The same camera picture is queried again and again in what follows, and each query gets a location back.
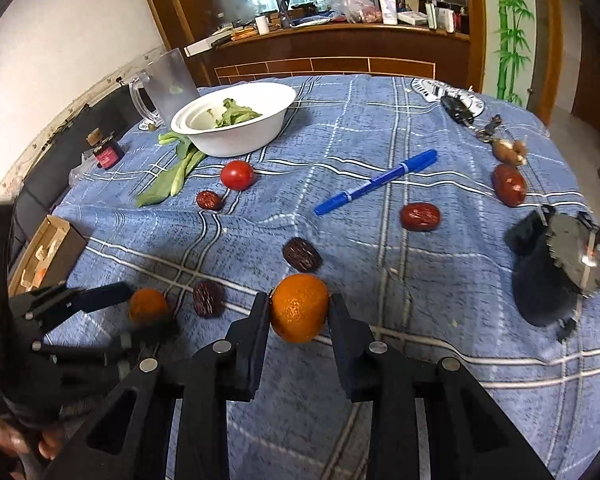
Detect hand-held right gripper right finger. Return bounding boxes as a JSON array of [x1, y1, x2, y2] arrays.
[[327, 292, 556, 480]]

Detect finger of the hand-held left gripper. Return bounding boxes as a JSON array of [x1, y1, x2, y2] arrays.
[[10, 281, 133, 333], [30, 317, 178, 366]]

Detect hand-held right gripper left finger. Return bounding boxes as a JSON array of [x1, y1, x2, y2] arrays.
[[42, 290, 272, 480]]

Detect orange mandarin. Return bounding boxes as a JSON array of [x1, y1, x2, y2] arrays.
[[271, 274, 330, 345], [128, 287, 170, 328]]

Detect brown cardboard box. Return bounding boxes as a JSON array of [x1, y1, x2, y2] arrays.
[[7, 215, 88, 297]]

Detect person's left hand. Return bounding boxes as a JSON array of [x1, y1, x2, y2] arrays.
[[0, 417, 63, 480]]

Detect red date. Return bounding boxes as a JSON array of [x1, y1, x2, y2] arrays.
[[192, 280, 226, 318], [196, 190, 224, 212], [491, 162, 527, 207], [400, 202, 441, 232]]

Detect blue plaid tablecloth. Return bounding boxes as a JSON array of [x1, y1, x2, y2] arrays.
[[10, 74, 600, 480]]

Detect dark brown date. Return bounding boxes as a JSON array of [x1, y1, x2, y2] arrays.
[[282, 237, 323, 273]]

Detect black leather sofa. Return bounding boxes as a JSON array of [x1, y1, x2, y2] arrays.
[[10, 92, 146, 271]]

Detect black jar with red label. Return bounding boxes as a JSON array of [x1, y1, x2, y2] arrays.
[[86, 127, 126, 170]]

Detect green leafy vegetable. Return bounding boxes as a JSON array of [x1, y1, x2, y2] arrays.
[[135, 130, 208, 208]]

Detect blue pen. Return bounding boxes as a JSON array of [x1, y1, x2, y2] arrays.
[[314, 149, 438, 217]]

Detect red cherry tomato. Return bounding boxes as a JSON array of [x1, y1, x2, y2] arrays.
[[220, 160, 256, 192]]

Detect white bowl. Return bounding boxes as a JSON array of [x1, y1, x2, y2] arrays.
[[171, 82, 297, 157]]

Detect black cylindrical container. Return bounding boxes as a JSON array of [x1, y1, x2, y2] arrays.
[[504, 205, 600, 343]]

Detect clear glass mug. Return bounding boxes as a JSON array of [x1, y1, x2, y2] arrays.
[[128, 48, 200, 128]]

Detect green leaves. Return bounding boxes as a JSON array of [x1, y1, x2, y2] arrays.
[[215, 98, 263, 128]]

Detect beige ginger piece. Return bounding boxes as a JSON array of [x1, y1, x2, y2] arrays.
[[494, 139, 528, 167]]

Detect bunch of keys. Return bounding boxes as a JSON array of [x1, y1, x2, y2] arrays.
[[475, 115, 505, 143]]

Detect black car key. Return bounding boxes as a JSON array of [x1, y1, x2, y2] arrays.
[[440, 92, 481, 123]]

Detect white shelf board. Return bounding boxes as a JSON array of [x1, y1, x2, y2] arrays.
[[184, 35, 236, 57]]

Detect plastic bag with food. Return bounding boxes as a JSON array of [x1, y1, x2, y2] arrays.
[[321, 0, 383, 23]]

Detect small boxes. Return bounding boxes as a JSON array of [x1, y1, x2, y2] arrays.
[[425, 2, 463, 31]]

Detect white tube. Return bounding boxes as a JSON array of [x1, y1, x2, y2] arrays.
[[374, 0, 398, 25]]

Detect green bamboo wall sticker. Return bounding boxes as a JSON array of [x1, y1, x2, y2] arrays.
[[492, 0, 536, 106]]

